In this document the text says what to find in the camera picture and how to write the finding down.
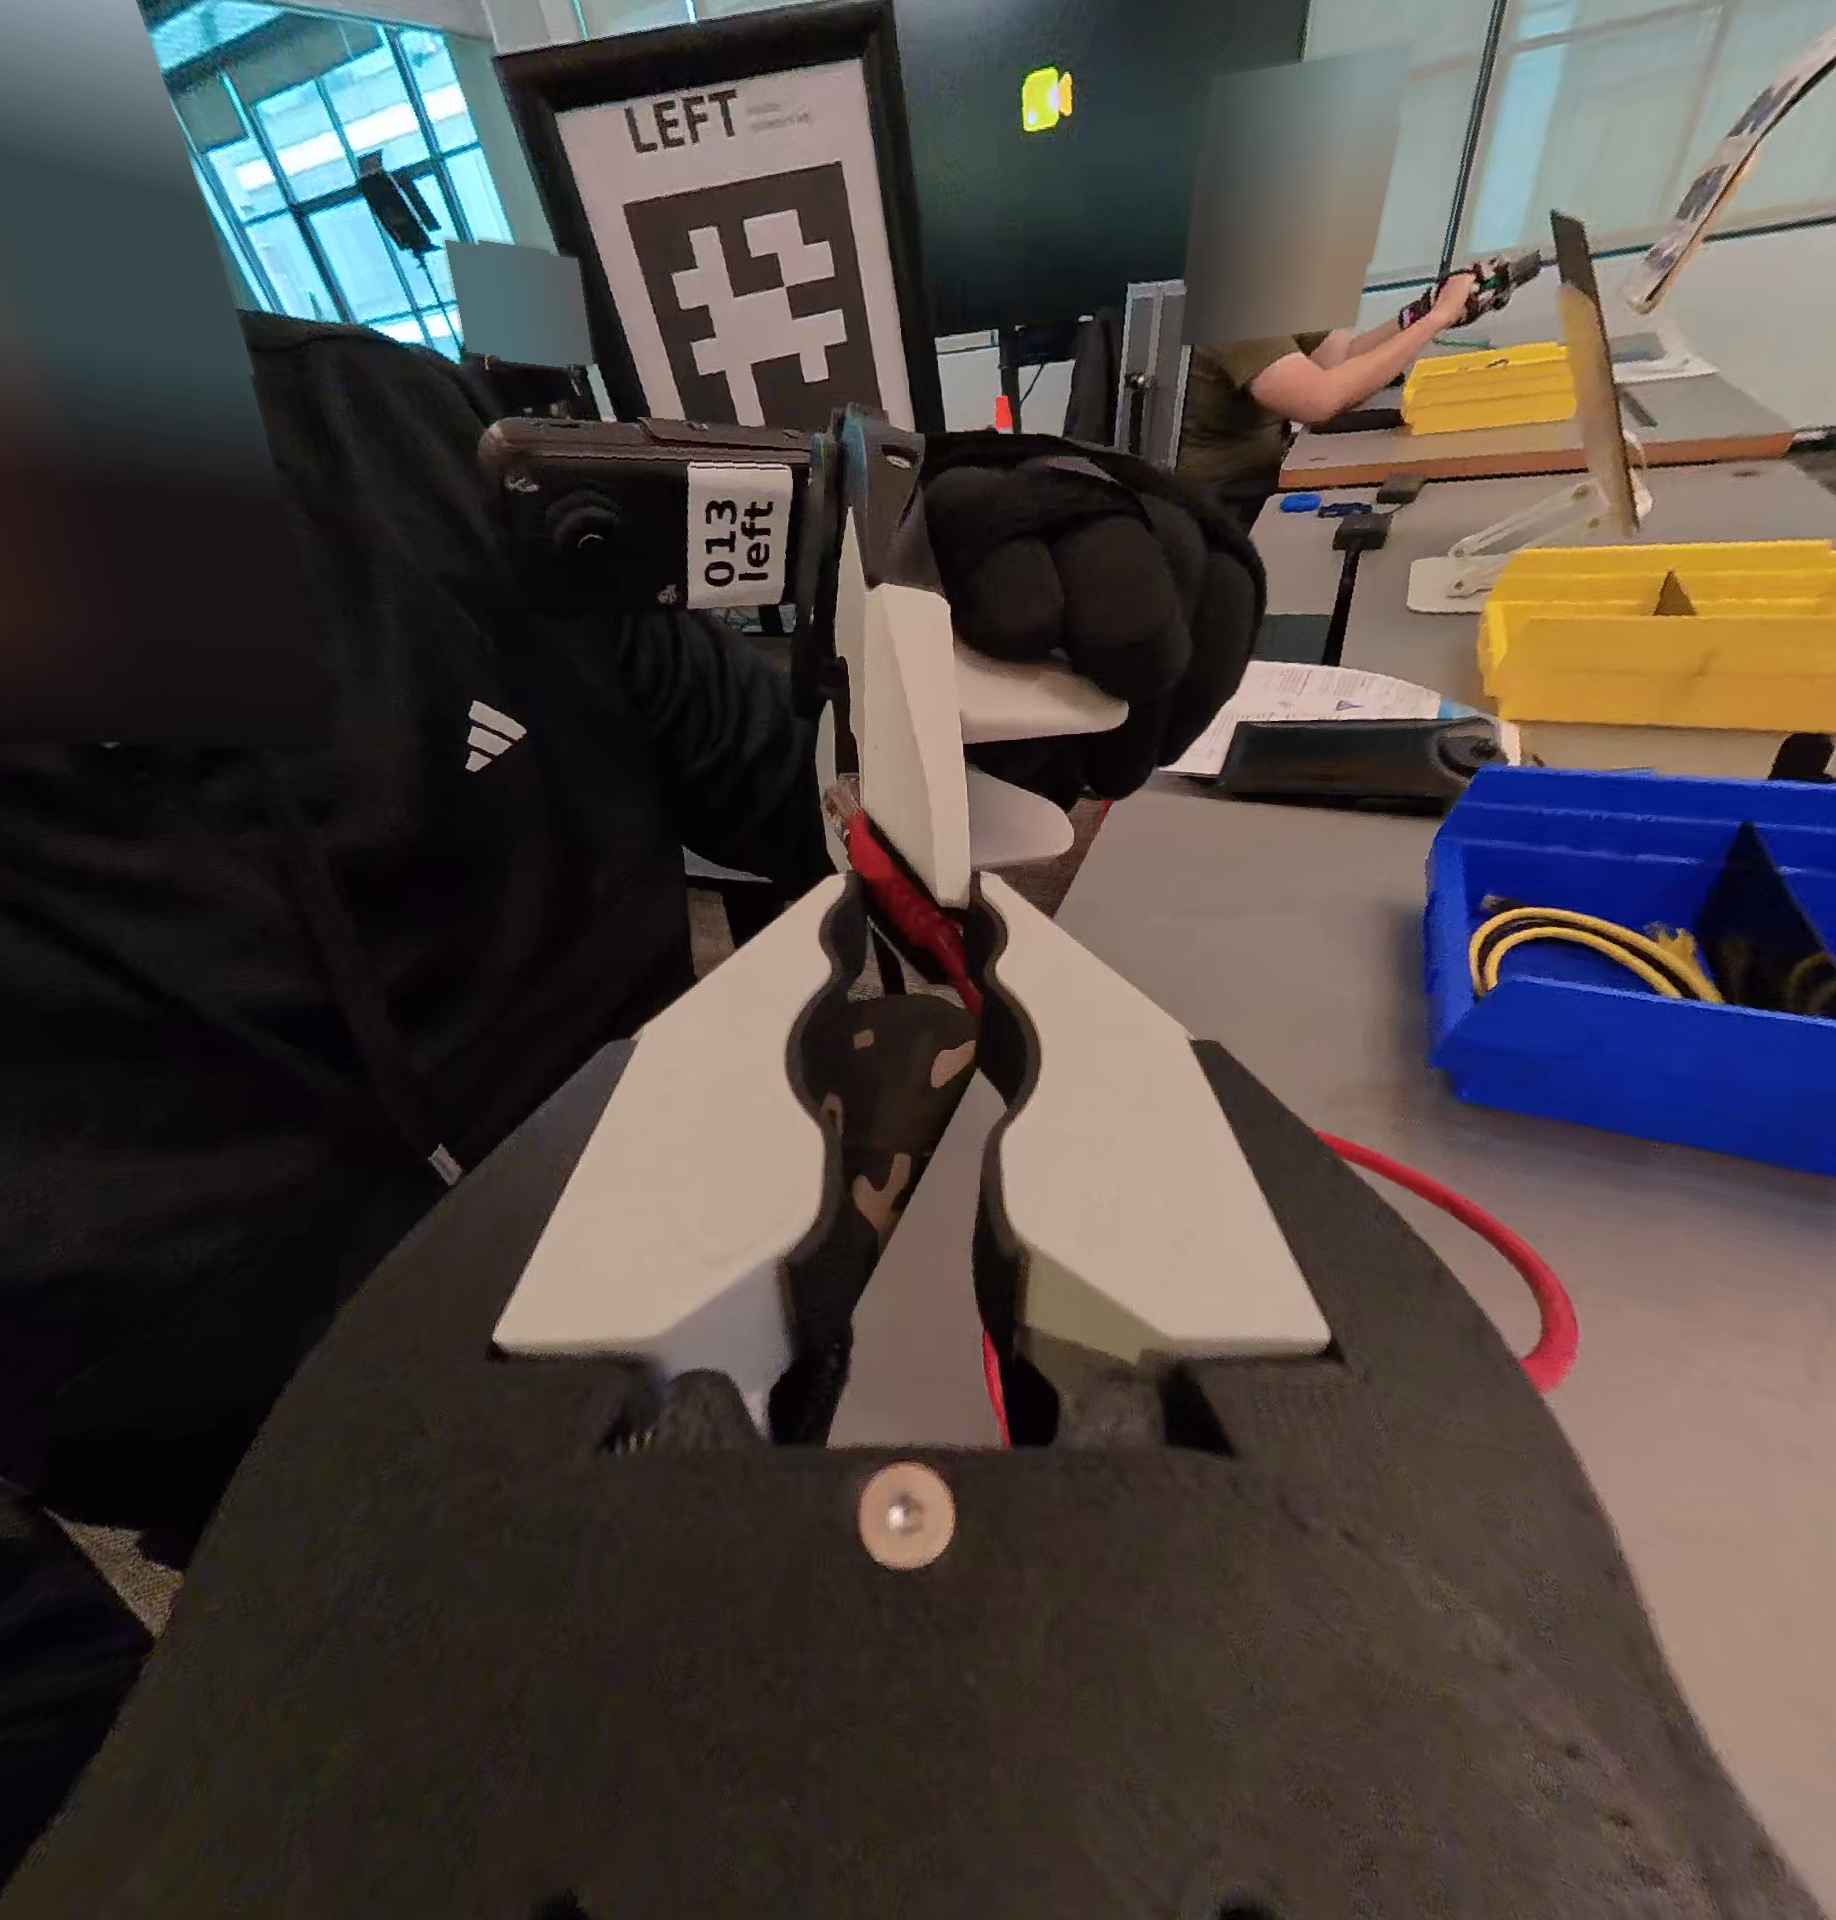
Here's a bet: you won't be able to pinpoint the blue plastic bin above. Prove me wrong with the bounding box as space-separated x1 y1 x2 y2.
1425 764 1836 1189

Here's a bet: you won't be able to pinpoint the yellow ethernet cable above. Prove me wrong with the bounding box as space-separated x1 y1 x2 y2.
1464 892 1731 1008

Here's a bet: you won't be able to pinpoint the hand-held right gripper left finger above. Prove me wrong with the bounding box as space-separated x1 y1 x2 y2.
491 873 878 1451

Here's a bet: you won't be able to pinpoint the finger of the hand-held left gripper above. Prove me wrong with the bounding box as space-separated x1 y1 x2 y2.
863 582 982 912
833 515 881 817

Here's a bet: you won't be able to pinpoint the curved printed strip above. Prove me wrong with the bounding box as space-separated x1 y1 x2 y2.
1630 0 1836 318

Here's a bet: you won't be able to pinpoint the red ethernet cable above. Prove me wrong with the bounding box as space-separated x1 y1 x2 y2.
843 811 1581 1451

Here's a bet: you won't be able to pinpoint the framed marker poster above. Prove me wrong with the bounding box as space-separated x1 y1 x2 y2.
494 0 944 439

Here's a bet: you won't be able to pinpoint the yellow plastic bin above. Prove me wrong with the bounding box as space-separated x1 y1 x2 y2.
1477 540 1836 738
1401 342 1582 439

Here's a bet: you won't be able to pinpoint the black flat device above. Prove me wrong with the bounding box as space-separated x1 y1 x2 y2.
1215 717 1506 815

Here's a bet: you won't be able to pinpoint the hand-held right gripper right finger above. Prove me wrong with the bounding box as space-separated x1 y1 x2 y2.
970 876 1335 1451

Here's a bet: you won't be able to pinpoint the large black screen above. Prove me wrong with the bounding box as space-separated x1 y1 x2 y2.
889 0 1310 342

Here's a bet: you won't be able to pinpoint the person's left hand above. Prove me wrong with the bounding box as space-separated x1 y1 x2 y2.
918 433 1270 804

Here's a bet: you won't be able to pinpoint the wooden desk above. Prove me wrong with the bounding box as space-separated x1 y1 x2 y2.
1279 426 1801 493

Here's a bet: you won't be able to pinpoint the person's camouflage trousers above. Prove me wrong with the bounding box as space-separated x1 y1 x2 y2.
812 990 985 1251

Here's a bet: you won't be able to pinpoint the tan board with black panel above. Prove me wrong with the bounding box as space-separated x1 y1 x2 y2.
1404 211 1657 612

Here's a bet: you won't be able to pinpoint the grey panel on stand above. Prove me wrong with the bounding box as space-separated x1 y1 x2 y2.
1121 280 1193 454

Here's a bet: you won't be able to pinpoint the black bin divider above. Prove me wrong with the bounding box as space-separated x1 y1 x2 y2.
1698 823 1836 1033

